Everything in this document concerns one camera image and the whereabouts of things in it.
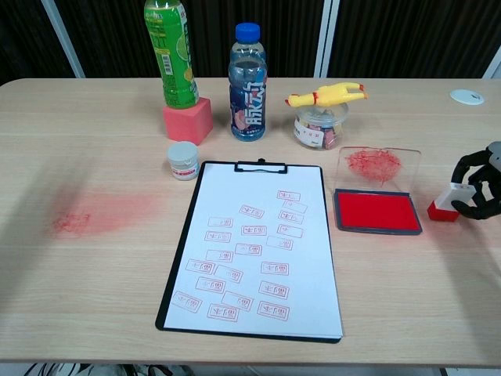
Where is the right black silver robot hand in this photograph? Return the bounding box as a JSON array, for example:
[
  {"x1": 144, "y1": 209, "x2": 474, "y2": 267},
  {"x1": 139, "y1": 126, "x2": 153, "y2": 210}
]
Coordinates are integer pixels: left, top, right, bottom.
[{"x1": 449, "y1": 140, "x2": 501, "y2": 221}]

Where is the small red stamp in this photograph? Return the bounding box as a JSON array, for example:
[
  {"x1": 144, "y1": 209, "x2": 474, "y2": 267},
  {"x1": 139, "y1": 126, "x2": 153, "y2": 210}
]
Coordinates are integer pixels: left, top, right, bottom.
[{"x1": 427, "y1": 182, "x2": 475, "y2": 223}]

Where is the red ink pad clear lid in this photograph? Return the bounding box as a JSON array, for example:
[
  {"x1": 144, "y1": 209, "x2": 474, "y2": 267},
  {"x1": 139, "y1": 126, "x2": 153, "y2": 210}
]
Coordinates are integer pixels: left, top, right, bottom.
[{"x1": 333, "y1": 146, "x2": 424, "y2": 236}]

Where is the clear plastic jar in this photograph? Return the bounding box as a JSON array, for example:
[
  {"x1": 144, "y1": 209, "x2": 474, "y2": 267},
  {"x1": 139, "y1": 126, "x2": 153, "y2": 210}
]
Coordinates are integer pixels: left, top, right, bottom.
[{"x1": 293, "y1": 102, "x2": 350, "y2": 150}]

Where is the yellow rubber chicken toy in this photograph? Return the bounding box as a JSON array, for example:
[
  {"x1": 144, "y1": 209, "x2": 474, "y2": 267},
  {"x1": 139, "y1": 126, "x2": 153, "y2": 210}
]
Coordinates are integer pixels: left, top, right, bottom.
[{"x1": 284, "y1": 81, "x2": 369, "y2": 109}]

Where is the black clipboard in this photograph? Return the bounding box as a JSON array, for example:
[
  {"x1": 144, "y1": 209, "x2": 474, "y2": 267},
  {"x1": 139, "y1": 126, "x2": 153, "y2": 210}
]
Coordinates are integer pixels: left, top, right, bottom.
[{"x1": 155, "y1": 157, "x2": 344, "y2": 345}]

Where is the white paper with red stamps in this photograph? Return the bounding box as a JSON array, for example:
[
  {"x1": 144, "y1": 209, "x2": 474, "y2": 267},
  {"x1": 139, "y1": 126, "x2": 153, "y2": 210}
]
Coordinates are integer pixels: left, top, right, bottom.
[{"x1": 163, "y1": 162, "x2": 344, "y2": 338}]

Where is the blue cap drink bottle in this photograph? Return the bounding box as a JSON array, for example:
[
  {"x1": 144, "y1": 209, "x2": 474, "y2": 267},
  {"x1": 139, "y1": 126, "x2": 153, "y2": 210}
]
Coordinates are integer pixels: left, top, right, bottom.
[{"x1": 228, "y1": 22, "x2": 269, "y2": 142}]

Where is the small grey round lid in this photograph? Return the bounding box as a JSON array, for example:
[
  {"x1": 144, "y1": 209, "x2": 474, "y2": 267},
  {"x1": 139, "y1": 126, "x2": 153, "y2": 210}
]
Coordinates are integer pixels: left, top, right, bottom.
[{"x1": 167, "y1": 142, "x2": 201, "y2": 182}]

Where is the pink foam cube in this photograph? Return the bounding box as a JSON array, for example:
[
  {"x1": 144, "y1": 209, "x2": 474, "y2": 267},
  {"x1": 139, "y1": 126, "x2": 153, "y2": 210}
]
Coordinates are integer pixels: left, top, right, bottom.
[{"x1": 162, "y1": 97, "x2": 214, "y2": 147}]

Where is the green tea bottle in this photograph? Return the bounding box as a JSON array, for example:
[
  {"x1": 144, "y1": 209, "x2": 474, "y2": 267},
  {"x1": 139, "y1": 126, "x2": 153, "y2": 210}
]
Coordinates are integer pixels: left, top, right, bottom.
[{"x1": 143, "y1": 0, "x2": 200, "y2": 110}]

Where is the white round cable grommet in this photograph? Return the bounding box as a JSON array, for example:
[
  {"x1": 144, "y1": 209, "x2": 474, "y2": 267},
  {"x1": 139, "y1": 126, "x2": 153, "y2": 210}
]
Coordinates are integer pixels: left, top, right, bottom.
[{"x1": 449, "y1": 89, "x2": 485, "y2": 106}]

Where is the white partition frame post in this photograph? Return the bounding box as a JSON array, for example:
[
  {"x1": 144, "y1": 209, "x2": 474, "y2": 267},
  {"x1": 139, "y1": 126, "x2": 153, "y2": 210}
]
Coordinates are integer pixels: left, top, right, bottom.
[
  {"x1": 41, "y1": 0, "x2": 86, "y2": 79},
  {"x1": 482, "y1": 52, "x2": 501, "y2": 80},
  {"x1": 312, "y1": 0, "x2": 340, "y2": 78}
]

